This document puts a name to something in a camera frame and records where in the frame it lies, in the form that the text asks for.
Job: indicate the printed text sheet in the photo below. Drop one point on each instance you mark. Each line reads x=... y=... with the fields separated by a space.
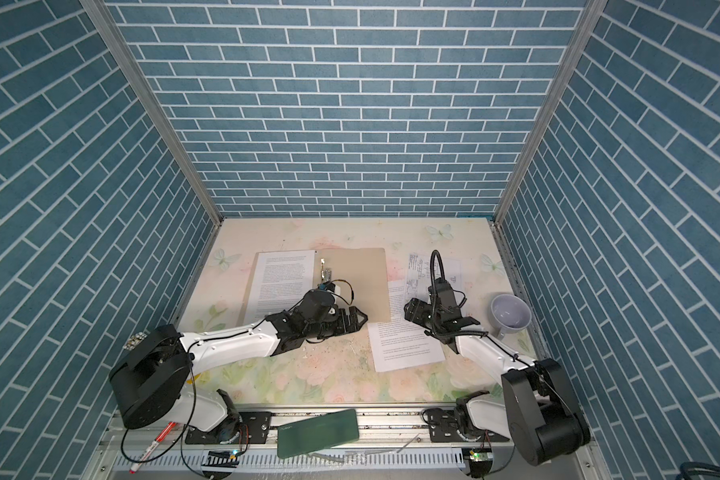
x=280 y=279
x=400 y=344

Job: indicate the coloured pencils bundle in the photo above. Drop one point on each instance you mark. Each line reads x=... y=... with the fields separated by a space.
x=134 y=340

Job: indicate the green phone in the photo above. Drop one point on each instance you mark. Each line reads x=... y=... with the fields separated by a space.
x=317 y=433

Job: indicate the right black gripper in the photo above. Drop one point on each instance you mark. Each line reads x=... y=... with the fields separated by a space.
x=415 y=310

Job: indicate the metal folder clip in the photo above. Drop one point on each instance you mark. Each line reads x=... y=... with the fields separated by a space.
x=325 y=272

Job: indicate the red white marker pen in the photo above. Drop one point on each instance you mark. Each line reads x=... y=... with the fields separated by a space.
x=146 y=457

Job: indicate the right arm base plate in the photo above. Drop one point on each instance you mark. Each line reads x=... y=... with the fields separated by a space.
x=454 y=425

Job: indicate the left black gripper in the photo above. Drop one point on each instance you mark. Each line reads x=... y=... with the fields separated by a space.
x=354 y=325

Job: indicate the beige paper folder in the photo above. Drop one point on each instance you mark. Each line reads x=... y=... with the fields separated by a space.
x=361 y=275

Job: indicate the technical drawing sheet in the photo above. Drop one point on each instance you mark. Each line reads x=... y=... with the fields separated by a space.
x=418 y=277

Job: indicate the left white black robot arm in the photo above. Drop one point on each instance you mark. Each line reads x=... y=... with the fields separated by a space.
x=150 y=381

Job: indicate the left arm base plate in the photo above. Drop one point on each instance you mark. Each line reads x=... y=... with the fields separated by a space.
x=243 y=428

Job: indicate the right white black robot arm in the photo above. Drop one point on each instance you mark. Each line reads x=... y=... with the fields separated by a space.
x=540 y=412

